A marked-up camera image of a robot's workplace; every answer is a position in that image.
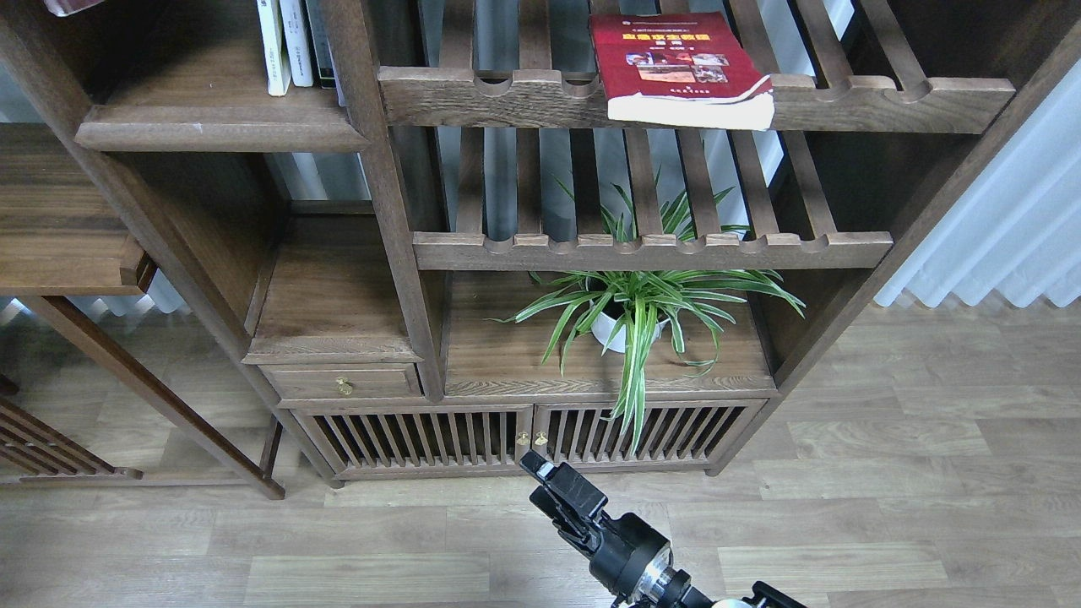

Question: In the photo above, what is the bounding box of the dark spine upright book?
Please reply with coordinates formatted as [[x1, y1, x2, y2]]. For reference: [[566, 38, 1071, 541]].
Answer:
[[305, 0, 336, 89]]

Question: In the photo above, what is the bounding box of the pale purple upright book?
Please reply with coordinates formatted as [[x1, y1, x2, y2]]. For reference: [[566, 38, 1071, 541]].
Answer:
[[328, 47, 348, 108]]

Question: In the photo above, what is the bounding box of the red cover book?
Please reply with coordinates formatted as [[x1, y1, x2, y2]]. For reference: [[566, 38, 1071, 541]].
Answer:
[[589, 12, 774, 131]]

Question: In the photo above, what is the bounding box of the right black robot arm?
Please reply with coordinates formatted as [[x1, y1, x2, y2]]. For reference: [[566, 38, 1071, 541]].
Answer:
[[519, 451, 800, 607]]

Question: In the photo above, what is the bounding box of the spider plant in white pot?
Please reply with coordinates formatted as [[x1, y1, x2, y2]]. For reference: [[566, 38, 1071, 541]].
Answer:
[[490, 173, 808, 457]]

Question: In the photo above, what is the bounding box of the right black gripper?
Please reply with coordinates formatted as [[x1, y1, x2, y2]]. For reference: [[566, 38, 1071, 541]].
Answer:
[[519, 451, 672, 605]]

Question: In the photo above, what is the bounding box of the brass drawer knob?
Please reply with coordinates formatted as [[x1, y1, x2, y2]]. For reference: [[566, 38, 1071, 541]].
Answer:
[[335, 376, 353, 396]]

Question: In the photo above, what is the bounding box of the white spine upright book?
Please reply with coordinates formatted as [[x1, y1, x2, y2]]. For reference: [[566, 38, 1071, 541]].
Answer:
[[280, 0, 316, 85]]

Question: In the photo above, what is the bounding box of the white curtain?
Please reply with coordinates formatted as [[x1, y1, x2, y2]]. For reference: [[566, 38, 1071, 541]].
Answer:
[[875, 66, 1080, 307]]

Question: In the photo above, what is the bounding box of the wooden side furniture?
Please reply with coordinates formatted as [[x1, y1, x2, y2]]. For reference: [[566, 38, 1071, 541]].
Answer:
[[0, 122, 161, 484]]

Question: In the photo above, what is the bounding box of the dark wooden bookshelf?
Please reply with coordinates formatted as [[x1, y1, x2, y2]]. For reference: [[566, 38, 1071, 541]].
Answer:
[[3, 1, 1078, 486]]

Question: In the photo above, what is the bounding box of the dark maroon book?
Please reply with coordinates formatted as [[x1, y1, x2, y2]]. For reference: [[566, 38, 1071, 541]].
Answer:
[[43, 0, 104, 17]]

